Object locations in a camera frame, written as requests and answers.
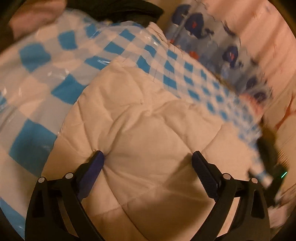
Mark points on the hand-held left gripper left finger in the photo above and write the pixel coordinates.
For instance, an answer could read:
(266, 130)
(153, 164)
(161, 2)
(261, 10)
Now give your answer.
(92, 171)

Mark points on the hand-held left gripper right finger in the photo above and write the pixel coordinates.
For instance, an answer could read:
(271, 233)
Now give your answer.
(205, 173)

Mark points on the white quilted jacket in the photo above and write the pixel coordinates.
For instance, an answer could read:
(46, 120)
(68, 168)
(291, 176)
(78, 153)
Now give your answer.
(150, 129)

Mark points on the blue checkered bed cover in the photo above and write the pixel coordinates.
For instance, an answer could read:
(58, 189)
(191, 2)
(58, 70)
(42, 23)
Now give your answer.
(46, 69)

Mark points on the whale print curtain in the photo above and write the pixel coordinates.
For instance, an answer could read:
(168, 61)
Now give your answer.
(208, 30)

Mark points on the black padded jacket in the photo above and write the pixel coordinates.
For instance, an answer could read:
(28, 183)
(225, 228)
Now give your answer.
(129, 9)

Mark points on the pink and brown blanket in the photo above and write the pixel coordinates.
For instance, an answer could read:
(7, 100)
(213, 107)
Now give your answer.
(30, 16)

